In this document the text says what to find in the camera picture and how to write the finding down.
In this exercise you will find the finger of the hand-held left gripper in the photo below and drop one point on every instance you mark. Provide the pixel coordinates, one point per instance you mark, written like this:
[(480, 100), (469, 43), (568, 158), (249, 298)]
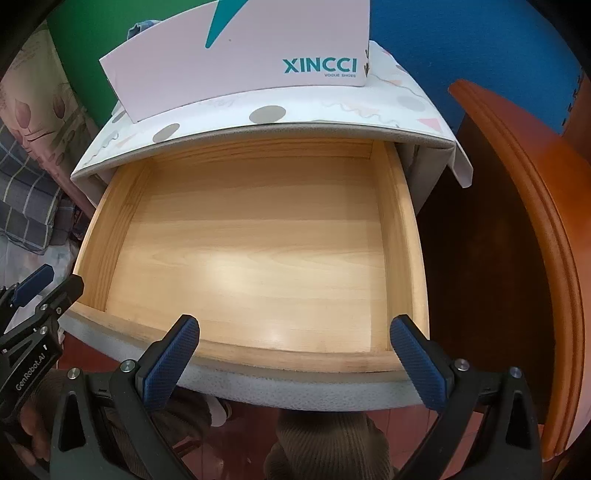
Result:
[(32, 279), (64, 293)]

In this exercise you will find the grey plaid quilt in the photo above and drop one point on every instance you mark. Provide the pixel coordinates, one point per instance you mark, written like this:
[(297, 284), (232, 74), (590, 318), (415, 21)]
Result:
[(23, 198)]

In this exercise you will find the white floral cloth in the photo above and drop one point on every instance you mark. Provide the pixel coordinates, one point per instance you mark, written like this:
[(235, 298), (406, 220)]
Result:
[(60, 258)]

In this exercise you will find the white patterned cover sheet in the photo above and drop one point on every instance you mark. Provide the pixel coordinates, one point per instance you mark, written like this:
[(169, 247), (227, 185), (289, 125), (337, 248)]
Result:
[(323, 108)]

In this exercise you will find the person's right leg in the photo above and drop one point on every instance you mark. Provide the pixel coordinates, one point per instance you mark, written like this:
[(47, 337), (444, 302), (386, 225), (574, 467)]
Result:
[(323, 443)]

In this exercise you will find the white XINCCI box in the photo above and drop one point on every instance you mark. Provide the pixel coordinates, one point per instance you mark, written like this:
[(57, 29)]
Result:
[(240, 60)]

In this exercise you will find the blue foam mat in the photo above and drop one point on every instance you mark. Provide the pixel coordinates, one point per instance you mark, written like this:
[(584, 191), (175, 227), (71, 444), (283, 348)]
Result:
[(461, 41)]

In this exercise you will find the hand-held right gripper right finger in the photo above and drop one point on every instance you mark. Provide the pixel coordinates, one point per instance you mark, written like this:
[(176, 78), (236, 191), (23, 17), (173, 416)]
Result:
[(415, 364)]

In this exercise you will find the blue grey sock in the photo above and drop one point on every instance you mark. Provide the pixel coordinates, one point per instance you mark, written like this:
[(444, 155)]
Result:
[(143, 28)]

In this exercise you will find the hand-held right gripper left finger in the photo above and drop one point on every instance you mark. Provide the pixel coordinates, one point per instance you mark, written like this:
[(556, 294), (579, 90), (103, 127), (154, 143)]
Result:
[(171, 360)]

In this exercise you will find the wooden drawer with grey front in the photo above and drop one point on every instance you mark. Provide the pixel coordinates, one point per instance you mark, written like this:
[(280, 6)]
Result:
[(254, 254)]

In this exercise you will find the orange wooden furniture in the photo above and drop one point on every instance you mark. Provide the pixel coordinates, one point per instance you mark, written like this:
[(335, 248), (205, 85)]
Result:
[(545, 194)]

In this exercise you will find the green foam mat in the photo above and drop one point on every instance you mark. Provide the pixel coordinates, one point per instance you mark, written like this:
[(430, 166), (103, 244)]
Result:
[(92, 32)]

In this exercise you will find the pink leaf-print curtain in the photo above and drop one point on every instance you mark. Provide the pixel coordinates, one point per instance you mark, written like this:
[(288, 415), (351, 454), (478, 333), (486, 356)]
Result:
[(41, 92)]

